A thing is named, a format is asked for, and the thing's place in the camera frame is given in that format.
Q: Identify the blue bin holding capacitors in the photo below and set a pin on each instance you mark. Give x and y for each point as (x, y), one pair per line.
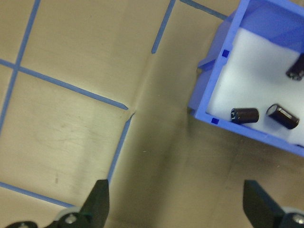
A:
(215, 80)

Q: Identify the black cylindrical capacitor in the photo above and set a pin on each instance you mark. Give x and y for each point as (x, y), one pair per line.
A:
(245, 115)
(283, 116)
(296, 69)

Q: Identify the white foam sheet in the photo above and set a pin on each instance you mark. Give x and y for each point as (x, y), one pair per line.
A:
(249, 78)

